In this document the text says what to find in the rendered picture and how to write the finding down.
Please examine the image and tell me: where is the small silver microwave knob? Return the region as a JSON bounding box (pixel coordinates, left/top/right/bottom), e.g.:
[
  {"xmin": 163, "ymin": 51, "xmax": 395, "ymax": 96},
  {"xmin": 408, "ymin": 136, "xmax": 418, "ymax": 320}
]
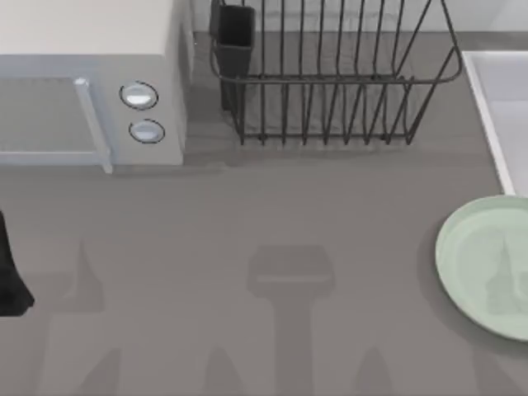
[{"xmin": 128, "ymin": 118, "xmax": 167, "ymax": 145}]

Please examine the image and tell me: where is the large silver microwave knob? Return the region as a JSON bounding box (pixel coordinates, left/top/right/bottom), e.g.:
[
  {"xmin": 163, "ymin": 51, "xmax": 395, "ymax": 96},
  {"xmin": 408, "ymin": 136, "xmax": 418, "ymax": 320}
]
[{"xmin": 118, "ymin": 80, "xmax": 160, "ymax": 111}]

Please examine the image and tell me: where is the black cutlery holder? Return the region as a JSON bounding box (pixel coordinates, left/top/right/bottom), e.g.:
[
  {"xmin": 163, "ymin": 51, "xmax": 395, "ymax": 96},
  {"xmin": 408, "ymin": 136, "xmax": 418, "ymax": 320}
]
[{"xmin": 209, "ymin": 0, "xmax": 257, "ymax": 111}]

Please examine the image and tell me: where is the pale microwave oven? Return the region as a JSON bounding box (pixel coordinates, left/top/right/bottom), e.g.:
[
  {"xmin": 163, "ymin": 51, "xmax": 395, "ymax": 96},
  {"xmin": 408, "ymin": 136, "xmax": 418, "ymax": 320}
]
[{"xmin": 0, "ymin": 0, "xmax": 195, "ymax": 174}]

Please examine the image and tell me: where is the pale green plate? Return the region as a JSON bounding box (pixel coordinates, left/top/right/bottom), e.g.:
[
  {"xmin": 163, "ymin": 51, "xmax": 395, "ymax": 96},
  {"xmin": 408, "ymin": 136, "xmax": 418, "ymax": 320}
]
[{"xmin": 435, "ymin": 195, "xmax": 528, "ymax": 343}]

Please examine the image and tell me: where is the microwave oven door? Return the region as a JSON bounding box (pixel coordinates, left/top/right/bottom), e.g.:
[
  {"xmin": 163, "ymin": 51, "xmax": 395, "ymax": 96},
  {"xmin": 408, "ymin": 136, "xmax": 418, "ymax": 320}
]
[{"xmin": 0, "ymin": 76, "xmax": 113, "ymax": 167}]

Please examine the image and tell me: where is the white sink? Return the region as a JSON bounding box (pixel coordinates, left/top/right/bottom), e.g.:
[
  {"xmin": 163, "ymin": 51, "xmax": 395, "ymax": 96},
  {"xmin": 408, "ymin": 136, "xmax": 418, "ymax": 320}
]
[{"xmin": 460, "ymin": 49, "xmax": 528, "ymax": 196}]

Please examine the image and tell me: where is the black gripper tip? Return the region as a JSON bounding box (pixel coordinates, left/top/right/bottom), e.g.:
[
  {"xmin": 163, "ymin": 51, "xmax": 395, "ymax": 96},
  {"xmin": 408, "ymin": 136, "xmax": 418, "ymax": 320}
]
[{"xmin": 0, "ymin": 210, "xmax": 35, "ymax": 318}]

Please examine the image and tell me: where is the black wire dish rack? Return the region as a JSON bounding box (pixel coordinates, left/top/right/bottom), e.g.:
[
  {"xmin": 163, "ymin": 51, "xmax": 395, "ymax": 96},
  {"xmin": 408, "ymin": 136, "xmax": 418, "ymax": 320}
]
[{"xmin": 209, "ymin": 0, "xmax": 463, "ymax": 147}]

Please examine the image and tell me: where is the microwave door handle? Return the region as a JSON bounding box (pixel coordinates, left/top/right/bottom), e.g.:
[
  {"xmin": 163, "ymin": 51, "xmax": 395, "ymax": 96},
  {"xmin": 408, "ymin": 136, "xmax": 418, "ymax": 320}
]
[{"xmin": 73, "ymin": 77, "xmax": 114, "ymax": 174}]

